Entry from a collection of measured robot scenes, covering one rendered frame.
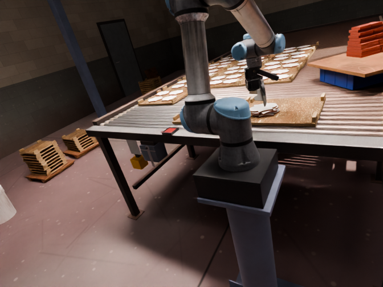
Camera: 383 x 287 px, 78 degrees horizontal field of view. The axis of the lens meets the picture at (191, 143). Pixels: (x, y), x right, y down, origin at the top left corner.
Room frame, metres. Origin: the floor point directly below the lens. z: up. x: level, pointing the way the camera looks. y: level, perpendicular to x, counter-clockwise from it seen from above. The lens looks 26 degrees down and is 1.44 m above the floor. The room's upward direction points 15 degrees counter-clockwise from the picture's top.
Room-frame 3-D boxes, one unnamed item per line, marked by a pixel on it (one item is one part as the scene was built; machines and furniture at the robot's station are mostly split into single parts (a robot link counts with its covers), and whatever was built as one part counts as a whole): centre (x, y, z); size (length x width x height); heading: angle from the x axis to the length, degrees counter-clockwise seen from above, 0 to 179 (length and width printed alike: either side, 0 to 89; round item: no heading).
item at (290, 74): (1.90, -0.77, 0.94); 0.41 x 0.35 x 0.04; 51
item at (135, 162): (1.54, 0.41, 0.74); 0.09 x 0.08 x 0.24; 51
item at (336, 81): (1.36, -1.09, 0.97); 0.31 x 0.31 x 0.10; 1
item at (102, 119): (3.44, -0.55, 0.90); 4.04 x 0.06 x 0.10; 141
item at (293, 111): (1.18, -0.51, 0.93); 0.41 x 0.35 x 0.02; 50
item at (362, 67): (1.34, -1.16, 1.03); 0.50 x 0.50 x 0.02; 1
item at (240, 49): (1.11, -0.35, 1.29); 0.11 x 0.11 x 0.08; 46
